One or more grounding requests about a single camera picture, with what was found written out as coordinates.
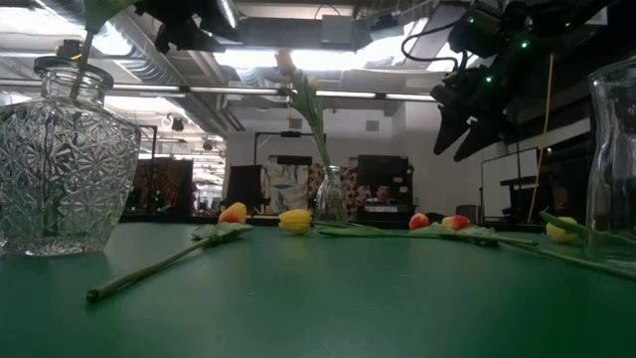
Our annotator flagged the yellow cable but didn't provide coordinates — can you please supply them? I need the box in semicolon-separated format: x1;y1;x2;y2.
526;53;556;224

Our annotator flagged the black cabinet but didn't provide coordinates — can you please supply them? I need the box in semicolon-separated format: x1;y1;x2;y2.
356;154;416;223

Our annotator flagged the grey ceiling box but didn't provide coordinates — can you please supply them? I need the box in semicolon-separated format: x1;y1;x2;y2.
320;14;357;50

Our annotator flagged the grey bin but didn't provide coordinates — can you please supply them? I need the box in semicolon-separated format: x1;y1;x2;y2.
455;204;480;225

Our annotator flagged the black frame stand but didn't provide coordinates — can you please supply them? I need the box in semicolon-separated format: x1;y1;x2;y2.
252;130;328;168

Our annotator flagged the white artificial tulip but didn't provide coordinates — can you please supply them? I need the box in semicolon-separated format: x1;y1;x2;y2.
274;48;344;223
297;74;344;223
287;69;344;223

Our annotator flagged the long tube light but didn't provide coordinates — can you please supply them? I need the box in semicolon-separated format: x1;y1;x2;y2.
315;89;438;103
109;83;280;96

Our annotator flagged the black panel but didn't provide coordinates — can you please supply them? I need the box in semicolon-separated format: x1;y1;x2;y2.
226;164;263;214

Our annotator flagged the person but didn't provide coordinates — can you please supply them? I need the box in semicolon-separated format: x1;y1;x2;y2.
370;183;398;206

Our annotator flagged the large corrugated silver duct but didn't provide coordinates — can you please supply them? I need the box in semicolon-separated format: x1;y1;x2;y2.
103;9;247;133

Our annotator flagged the round silver duct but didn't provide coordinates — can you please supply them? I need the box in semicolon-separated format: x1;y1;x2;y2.
216;0;240;30

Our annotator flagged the red patterned cloth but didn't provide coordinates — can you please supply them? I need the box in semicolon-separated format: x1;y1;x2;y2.
347;167;373;220

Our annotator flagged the cut-glass patterned vase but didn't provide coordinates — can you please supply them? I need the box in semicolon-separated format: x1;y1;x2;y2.
0;55;143;258

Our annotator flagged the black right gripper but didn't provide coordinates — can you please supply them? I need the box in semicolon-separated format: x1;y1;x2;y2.
429;59;528;164

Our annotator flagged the smooth clear glass carafe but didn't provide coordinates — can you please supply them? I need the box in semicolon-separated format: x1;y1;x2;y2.
584;58;636;268

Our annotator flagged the small clear glass bottle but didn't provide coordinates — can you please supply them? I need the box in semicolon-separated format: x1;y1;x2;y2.
313;165;349;229

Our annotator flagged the green table mat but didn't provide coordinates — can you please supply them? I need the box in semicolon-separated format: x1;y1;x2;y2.
0;221;636;358

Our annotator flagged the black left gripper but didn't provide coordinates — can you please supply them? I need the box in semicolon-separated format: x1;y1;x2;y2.
133;0;239;55

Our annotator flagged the pale patterned tapestry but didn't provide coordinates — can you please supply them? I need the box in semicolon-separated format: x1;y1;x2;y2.
260;159;310;216

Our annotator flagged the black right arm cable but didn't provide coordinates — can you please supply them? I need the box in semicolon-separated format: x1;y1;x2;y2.
399;18;461;65

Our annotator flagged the dark patterned tapestry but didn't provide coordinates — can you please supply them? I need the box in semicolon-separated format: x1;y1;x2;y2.
129;157;195;216

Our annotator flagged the whiteboard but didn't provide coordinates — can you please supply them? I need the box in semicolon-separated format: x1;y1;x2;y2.
480;146;541;221

